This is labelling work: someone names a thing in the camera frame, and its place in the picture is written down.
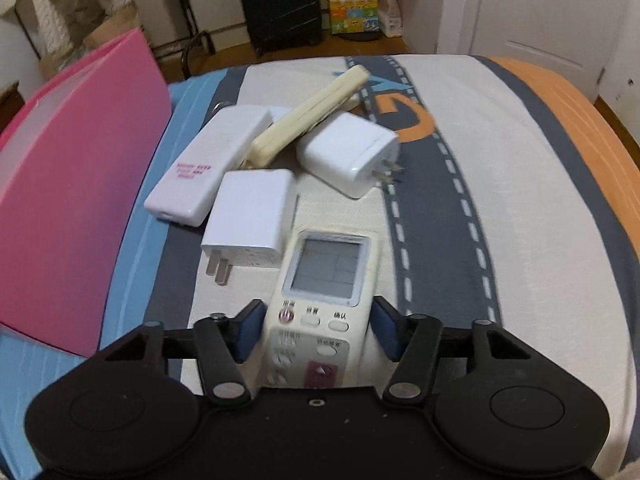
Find white universal AC remote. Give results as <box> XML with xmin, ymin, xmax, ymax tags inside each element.
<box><xmin>262</xmin><ymin>226</ymin><xmax>381</xmax><ymax>389</ymax></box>

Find pink cardboard box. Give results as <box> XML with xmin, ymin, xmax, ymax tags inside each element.
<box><xmin>1</xmin><ymin>29</ymin><xmax>171</xmax><ymax>356</ymax></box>

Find white room door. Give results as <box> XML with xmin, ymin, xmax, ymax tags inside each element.
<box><xmin>437</xmin><ymin>0</ymin><xmax>630</xmax><ymax>98</ymax></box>

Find white charger prongs front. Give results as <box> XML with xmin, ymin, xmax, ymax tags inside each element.
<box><xmin>201</xmin><ymin>169</ymin><xmax>298</xmax><ymax>286</ymax></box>

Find white charger prongs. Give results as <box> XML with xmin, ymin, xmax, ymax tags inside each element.
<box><xmin>296</xmin><ymin>112</ymin><xmax>400</xmax><ymax>200</ymax></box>
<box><xmin>201</xmin><ymin>169</ymin><xmax>298</xmax><ymax>286</ymax></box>

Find white box pink text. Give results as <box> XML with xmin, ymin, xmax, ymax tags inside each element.
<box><xmin>144</xmin><ymin>105</ymin><xmax>272</xmax><ymax>228</ymax></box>

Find striped blue white bedsheet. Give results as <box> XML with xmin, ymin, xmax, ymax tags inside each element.
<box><xmin>1</xmin><ymin>55</ymin><xmax>639</xmax><ymax>479</ymax></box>

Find white charger prongs right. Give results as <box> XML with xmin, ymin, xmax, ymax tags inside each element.
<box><xmin>296</xmin><ymin>112</ymin><xmax>400</xmax><ymax>200</ymax></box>

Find cream yellowed remote control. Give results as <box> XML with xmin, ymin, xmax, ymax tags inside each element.
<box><xmin>243</xmin><ymin>65</ymin><xmax>371</xmax><ymax>169</ymax></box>

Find black metal clothes rack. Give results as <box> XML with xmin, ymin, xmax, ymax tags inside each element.
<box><xmin>152</xmin><ymin>0</ymin><xmax>216</xmax><ymax>82</ymax></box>

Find colourful cartoon gift bag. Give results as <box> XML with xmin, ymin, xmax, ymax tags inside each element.
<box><xmin>326</xmin><ymin>0</ymin><xmax>380</xmax><ymax>35</ymax></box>

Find black hard-shell suitcase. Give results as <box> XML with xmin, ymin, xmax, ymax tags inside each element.
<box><xmin>241</xmin><ymin>0</ymin><xmax>322</xmax><ymax>56</ymax></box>

